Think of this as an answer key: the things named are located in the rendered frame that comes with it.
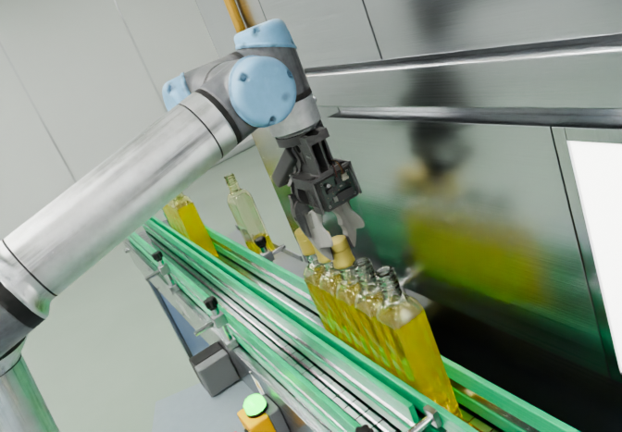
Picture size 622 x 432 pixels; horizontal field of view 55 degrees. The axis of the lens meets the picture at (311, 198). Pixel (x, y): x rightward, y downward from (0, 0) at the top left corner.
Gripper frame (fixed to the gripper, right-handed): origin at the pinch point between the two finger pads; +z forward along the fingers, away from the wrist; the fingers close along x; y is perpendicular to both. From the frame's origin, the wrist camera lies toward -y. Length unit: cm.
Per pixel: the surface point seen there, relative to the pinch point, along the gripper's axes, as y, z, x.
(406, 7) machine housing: 14.4, -30.8, 15.0
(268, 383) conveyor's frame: -21.3, 28.2, -15.1
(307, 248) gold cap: -10.3, 2.6, -1.0
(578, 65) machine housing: 39.6, -22.3, 12.8
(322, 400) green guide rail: 3.8, 19.4, -13.6
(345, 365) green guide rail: -0.9, 20.2, -6.3
